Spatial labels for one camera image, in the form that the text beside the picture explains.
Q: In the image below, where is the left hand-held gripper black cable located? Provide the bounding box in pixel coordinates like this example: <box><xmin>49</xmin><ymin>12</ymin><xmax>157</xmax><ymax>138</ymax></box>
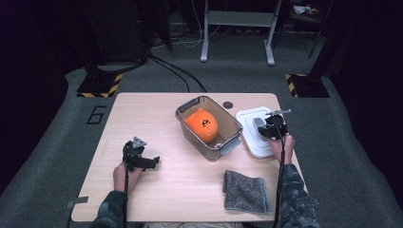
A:
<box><xmin>122</xmin><ymin>142</ymin><xmax>131</xmax><ymax>228</ymax></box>

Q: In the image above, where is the person's left hand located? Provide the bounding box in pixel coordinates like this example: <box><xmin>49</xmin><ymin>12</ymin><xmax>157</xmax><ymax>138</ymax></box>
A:
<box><xmin>112</xmin><ymin>161</ymin><xmax>142</xmax><ymax>194</ymax></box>

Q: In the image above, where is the colourful small item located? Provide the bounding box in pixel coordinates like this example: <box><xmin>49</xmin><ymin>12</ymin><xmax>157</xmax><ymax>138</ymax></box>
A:
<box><xmin>293</xmin><ymin>4</ymin><xmax>319</xmax><ymax>16</ymax></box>

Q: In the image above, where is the black tripod stand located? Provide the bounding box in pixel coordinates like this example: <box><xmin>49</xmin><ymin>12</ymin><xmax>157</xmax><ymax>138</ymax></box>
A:
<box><xmin>308</xmin><ymin>0</ymin><xmax>334</xmax><ymax>60</ymax></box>

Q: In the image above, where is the dark cabinet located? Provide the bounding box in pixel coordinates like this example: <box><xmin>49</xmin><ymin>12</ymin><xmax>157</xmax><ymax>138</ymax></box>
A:
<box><xmin>80</xmin><ymin>0</ymin><xmax>150</xmax><ymax>65</ymax></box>

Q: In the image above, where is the grey fluffy cloth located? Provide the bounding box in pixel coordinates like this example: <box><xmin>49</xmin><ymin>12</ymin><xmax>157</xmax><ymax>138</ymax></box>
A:
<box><xmin>222</xmin><ymin>169</ymin><xmax>272</xmax><ymax>215</ymax></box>

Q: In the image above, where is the orange plush toy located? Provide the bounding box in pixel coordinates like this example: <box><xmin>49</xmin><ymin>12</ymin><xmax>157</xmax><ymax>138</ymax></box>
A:
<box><xmin>183</xmin><ymin>107</ymin><xmax>220</xmax><ymax>144</ymax></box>

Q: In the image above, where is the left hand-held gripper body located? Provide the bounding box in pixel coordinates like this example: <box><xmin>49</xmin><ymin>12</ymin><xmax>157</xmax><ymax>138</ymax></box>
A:
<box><xmin>123</xmin><ymin>136</ymin><xmax>147</xmax><ymax>172</ymax></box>

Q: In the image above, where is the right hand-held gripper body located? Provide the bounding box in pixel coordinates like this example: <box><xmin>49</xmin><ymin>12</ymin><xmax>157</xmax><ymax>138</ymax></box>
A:
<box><xmin>265</xmin><ymin>108</ymin><xmax>292</xmax><ymax>141</ymax></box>

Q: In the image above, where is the black yellow striped base plate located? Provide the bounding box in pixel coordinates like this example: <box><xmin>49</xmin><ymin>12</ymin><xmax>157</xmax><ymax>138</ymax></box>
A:
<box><xmin>76</xmin><ymin>73</ymin><xmax>124</xmax><ymax>99</ymax></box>
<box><xmin>284</xmin><ymin>73</ymin><xmax>331</xmax><ymax>99</ymax></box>

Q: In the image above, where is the right hand-held gripper black cable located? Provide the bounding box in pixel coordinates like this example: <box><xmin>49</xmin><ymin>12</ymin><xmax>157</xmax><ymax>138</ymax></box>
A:
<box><xmin>272</xmin><ymin>126</ymin><xmax>288</xmax><ymax>228</ymax></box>

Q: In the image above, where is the black floor cable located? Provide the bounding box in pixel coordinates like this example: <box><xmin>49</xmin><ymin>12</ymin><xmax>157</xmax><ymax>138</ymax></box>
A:
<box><xmin>148</xmin><ymin>54</ymin><xmax>208</xmax><ymax>93</ymax></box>
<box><xmin>151</xmin><ymin>58</ymin><xmax>191</xmax><ymax>93</ymax></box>

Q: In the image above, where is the white metal desk frame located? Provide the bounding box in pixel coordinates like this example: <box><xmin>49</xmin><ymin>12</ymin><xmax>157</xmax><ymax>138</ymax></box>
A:
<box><xmin>200</xmin><ymin>0</ymin><xmax>283</xmax><ymax>67</ymax></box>

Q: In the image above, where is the white cable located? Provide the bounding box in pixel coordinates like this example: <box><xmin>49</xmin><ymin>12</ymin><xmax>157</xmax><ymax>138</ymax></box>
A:
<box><xmin>177</xmin><ymin>0</ymin><xmax>221</xmax><ymax>49</ymax></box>

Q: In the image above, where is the hand-held gripper black cable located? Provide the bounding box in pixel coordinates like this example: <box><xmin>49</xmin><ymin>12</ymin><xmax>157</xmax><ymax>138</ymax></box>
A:
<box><xmin>272</xmin><ymin>126</ymin><xmax>288</xmax><ymax>228</ymax></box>
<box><xmin>122</xmin><ymin>142</ymin><xmax>131</xmax><ymax>228</ymax></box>

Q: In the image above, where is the grey transparent storage box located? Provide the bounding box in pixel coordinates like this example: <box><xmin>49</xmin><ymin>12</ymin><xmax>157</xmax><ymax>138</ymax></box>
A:
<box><xmin>174</xmin><ymin>95</ymin><xmax>244</xmax><ymax>162</ymax></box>

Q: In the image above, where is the person's right hand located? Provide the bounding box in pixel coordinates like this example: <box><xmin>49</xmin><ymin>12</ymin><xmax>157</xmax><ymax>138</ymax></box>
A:
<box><xmin>268</xmin><ymin>134</ymin><xmax>296</xmax><ymax>165</ymax></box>

